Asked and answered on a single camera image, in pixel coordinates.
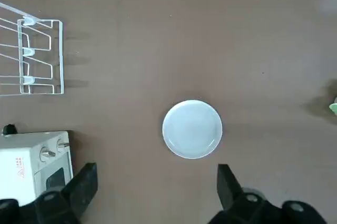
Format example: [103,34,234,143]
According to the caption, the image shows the white wire rack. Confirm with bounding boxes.
[0,2,65,96]

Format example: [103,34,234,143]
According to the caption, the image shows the white toaster oven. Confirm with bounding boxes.
[0,130,74,206]

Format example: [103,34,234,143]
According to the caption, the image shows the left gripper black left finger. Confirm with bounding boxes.
[0,162,98,224]

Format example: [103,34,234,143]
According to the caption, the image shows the large shallow grey dish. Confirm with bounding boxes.
[162,99,223,160]

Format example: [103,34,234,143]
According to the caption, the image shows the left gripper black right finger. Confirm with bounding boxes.
[207,164,329,224]

